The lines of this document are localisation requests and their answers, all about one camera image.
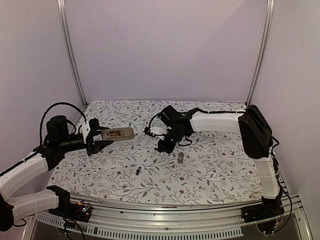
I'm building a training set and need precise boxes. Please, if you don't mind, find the grey battery cover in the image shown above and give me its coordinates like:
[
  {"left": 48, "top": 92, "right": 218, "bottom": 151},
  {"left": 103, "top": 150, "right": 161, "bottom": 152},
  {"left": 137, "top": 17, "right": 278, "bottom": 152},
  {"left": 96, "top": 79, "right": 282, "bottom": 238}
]
[{"left": 177, "top": 152, "right": 184, "bottom": 163}]

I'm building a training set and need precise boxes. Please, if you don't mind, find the white grey remote control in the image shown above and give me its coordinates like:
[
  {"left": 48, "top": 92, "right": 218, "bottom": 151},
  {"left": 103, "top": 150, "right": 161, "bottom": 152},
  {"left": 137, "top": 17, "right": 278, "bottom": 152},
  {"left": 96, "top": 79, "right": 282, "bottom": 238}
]
[{"left": 101, "top": 127, "right": 135, "bottom": 141}]

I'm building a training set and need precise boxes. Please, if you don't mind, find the black battery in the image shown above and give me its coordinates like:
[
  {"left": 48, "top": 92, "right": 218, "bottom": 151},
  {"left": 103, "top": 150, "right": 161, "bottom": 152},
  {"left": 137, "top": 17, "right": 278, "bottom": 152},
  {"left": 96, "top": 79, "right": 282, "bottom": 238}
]
[
  {"left": 107, "top": 130, "right": 124, "bottom": 138},
  {"left": 135, "top": 166, "right": 142, "bottom": 176}
]

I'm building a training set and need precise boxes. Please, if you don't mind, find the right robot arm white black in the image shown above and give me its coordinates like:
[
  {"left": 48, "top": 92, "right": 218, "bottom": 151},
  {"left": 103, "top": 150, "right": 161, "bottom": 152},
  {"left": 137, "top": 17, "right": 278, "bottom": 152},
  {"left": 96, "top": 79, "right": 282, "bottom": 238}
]
[{"left": 145, "top": 105, "right": 282, "bottom": 218}]

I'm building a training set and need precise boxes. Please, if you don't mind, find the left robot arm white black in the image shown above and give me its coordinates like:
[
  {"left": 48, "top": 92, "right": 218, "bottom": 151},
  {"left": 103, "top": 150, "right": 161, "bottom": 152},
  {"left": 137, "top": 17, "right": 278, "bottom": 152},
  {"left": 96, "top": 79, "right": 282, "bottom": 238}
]
[{"left": 0, "top": 115, "right": 113, "bottom": 232}]

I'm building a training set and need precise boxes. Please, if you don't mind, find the floral patterned table mat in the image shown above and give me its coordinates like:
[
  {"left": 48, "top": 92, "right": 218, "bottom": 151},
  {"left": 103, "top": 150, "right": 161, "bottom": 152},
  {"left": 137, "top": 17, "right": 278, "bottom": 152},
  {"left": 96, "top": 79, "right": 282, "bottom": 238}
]
[{"left": 48, "top": 99, "right": 281, "bottom": 206}]

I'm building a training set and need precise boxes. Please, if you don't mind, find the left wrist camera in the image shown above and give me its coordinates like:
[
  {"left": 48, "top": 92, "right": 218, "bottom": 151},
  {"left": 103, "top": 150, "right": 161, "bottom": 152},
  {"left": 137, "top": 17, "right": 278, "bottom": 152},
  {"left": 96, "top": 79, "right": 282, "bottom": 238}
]
[{"left": 79, "top": 121, "right": 91, "bottom": 140}]

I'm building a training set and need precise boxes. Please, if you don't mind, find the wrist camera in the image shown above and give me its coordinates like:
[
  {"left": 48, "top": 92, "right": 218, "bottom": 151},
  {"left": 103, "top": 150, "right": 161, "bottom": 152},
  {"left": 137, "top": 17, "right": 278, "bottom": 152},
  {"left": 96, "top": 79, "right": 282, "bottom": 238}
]
[
  {"left": 144, "top": 126, "right": 167, "bottom": 137},
  {"left": 79, "top": 121, "right": 91, "bottom": 140}
]

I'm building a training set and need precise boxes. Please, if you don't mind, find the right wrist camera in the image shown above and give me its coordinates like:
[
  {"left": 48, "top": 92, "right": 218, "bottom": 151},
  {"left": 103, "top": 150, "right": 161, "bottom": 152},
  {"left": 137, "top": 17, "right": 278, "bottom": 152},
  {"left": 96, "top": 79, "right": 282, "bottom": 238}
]
[{"left": 144, "top": 126, "right": 167, "bottom": 137}]

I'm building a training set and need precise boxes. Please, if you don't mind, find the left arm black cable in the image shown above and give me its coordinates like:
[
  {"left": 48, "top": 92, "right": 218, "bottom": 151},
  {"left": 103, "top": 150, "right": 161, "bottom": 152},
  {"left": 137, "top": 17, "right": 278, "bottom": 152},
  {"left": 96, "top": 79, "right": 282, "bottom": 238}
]
[{"left": 0, "top": 101, "right": 88, "bottom": 176}]

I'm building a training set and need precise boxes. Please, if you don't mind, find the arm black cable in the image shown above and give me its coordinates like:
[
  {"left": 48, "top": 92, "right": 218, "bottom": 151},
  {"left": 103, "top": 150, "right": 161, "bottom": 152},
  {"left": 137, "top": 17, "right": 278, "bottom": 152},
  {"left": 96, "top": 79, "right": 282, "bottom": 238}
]
[
  {"left": 0, "top": 101, "right": 88, "bottom": 176},
  {"left": 148, "top": 108, "right": 293, "bottom": 216}
]

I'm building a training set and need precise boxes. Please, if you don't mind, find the aluminium front rail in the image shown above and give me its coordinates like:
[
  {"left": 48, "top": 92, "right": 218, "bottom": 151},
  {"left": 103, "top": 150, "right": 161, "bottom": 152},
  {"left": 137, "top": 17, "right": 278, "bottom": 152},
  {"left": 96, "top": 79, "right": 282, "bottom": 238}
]
[{"left": 21, "top": 193, "right": 313, "bottom": 240}]

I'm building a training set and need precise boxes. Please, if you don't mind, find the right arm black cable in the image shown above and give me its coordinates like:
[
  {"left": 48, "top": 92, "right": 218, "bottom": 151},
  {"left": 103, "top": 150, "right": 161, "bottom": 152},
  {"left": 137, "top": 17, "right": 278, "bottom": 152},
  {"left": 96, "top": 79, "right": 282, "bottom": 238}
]
[{"left": 148, "top": 108, "right": 293, "bottom": 216}]

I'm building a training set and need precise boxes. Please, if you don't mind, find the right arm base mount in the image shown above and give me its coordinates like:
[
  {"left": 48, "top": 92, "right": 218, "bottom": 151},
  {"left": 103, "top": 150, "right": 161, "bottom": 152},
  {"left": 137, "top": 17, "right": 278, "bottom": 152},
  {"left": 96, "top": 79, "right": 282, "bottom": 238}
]
[{"left": 241, "top": 197, "right": 285, "bottom": 223}]

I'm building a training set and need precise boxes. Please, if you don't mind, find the left aluminium frame post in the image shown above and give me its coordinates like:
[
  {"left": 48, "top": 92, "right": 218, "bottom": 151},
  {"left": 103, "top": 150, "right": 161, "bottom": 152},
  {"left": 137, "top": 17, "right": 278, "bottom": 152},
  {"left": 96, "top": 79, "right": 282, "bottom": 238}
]
[{"left": 56, "top": 0, "right": 88, "bottom": 107}]

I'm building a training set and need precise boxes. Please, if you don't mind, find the aluminium frame post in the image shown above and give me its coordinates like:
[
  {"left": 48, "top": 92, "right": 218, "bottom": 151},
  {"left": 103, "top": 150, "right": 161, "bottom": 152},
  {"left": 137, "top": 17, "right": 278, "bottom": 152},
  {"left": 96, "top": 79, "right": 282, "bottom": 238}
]
[
  {"left": 56, "top": 0, "right": 88, "bottom": 107},
  {"left": 245, "top": 0, "right": 275, "bottom": 106}
]

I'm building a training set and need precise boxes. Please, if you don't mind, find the right aluminium frame post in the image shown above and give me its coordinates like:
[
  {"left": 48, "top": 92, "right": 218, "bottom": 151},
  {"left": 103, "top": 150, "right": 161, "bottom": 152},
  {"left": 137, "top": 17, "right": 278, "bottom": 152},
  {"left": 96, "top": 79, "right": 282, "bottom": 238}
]
[{"left": 245, "top": 0, "right": 275, "bottom": 106}]

